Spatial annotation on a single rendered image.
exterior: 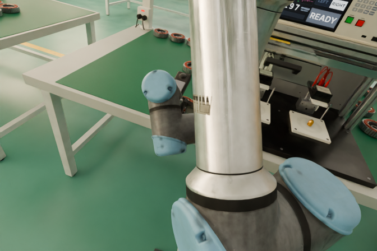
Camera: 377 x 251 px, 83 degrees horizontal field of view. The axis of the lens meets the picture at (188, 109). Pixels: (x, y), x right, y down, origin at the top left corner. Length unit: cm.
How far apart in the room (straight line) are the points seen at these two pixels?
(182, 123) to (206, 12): 28
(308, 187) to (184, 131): 26
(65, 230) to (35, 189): 35
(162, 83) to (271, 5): 25
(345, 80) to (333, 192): 92
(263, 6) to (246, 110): 21
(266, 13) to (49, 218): 142
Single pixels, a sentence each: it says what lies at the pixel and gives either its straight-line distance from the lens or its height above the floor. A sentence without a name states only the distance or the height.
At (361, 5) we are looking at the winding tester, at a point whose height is 123.
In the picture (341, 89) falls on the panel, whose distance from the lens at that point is 127.
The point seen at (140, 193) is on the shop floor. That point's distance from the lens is 150.
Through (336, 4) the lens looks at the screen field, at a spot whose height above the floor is 122.
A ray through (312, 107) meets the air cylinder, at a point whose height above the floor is 80.
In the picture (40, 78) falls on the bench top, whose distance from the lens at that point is 111.
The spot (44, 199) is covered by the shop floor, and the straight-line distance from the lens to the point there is 158.
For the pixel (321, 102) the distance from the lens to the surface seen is 104.
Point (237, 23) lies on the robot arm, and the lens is 26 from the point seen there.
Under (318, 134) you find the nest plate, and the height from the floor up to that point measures 78.
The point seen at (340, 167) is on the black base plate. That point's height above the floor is 77.
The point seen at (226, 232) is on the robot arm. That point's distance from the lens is 26.
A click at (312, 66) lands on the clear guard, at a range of 80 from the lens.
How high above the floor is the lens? 129
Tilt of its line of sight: 37 degrees down
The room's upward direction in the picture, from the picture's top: 12 degrees clockwise
